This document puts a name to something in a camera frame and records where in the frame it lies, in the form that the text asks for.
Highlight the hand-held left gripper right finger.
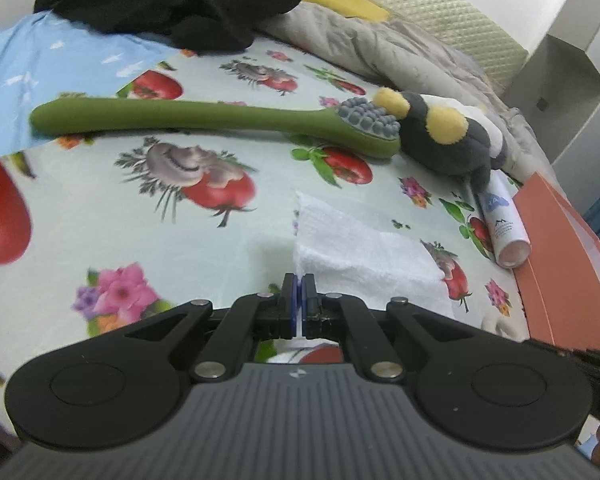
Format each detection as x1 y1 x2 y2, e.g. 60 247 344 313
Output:
300 274 481 383

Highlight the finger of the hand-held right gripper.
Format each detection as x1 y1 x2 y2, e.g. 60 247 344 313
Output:
522 337 600 379

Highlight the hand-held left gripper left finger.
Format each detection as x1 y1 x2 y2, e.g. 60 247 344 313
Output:
125 273 299 382

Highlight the white towel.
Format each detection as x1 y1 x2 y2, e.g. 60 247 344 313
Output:
265 190 456 363

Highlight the grey quilt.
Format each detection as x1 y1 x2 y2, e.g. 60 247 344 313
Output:
262 2 553 191

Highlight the blue cloud print sheet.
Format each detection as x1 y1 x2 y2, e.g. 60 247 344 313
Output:
0 10 181 163

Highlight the black clothing pile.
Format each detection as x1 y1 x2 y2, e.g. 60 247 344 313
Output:
32 0 311 56

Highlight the green plush toothbrush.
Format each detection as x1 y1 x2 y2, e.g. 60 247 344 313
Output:
29 97 402 159

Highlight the grey penguin plush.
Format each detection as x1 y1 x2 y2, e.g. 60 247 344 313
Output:
371 87 510 187

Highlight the fruit print tablecloth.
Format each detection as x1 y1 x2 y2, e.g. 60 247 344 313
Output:
0 35 536 431

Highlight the pink cardboard box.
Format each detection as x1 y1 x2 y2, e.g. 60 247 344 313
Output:
511 171 600 356

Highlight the white can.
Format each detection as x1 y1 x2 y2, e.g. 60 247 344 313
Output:
475 172 531 268

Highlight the grey wardrobe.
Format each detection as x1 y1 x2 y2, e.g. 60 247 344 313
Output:
500 35 600 196

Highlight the cream padded headboard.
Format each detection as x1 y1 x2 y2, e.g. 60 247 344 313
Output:
310 0 528 96

